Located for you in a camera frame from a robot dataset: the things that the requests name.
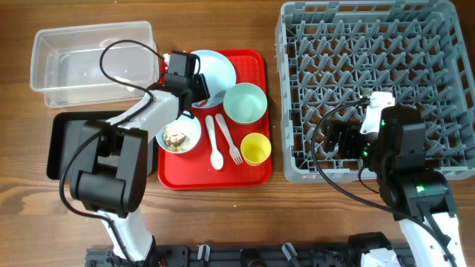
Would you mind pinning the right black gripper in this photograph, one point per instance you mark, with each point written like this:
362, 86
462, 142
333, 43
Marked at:
351, 131

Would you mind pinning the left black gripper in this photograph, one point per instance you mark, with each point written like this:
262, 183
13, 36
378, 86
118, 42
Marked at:
202, 89

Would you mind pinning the light blue small bowl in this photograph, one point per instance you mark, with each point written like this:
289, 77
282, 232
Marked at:
181, 120

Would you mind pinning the mint green bowl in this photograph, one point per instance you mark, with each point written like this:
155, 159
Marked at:
245, 103

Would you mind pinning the rice and food scraps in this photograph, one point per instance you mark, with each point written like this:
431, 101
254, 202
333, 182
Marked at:
180, 137

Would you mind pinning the yellow plastic cup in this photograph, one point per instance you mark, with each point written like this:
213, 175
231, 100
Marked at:
255, 148

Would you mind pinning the red snack wrapper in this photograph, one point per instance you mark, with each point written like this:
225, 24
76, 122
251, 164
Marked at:
201, 103

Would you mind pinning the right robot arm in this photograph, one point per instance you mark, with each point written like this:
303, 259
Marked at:
391, 143

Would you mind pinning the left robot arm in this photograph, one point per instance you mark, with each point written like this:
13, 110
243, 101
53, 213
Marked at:
116, 202

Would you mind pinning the grey dishwasher rack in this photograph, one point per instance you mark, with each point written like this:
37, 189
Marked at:
334, 52

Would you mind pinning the black waste tray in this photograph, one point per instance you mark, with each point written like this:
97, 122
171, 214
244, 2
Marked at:
65, 136

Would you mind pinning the light blue plate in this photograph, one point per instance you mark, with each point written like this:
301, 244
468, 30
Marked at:
219, 72

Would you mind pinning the red serving tray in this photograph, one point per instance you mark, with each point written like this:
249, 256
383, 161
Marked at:
193, 169

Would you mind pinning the pink plastic fork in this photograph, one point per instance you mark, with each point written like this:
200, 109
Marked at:
233, 150

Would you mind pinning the cream plastic spoon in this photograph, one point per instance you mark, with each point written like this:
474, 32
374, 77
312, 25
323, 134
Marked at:
216, 157

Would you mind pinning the clear plastic bin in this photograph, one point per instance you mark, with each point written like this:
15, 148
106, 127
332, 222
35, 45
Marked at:
90, 64

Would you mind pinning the black mounting rail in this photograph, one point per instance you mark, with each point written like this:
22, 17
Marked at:
322, 254

